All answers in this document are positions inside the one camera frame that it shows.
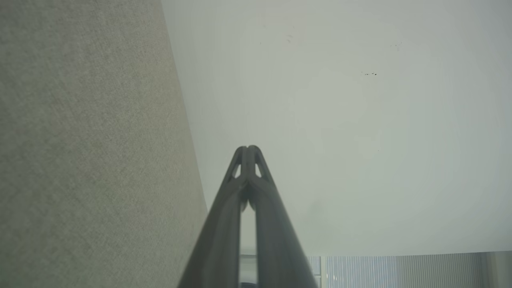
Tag grey fabric sofa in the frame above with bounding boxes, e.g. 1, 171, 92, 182
0, 0, 208, 288

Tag white vertical window blinds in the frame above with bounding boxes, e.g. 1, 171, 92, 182
240, 251, 512, 288

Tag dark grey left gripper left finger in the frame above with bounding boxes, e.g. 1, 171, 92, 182
177, 146, 248, 288

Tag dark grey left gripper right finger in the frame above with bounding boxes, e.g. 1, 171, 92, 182
248, 145, 319, 288

